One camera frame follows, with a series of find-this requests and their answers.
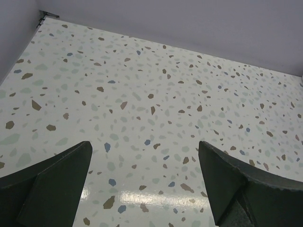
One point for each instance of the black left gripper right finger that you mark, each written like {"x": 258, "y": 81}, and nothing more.
{"x": 241, "y": 195}

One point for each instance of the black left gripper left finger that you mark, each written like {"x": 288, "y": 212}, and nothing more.
{"x": 48, "y": 193}

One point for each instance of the black corner bracket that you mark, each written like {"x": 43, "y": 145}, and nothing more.
{"x": 44, "y": 15}

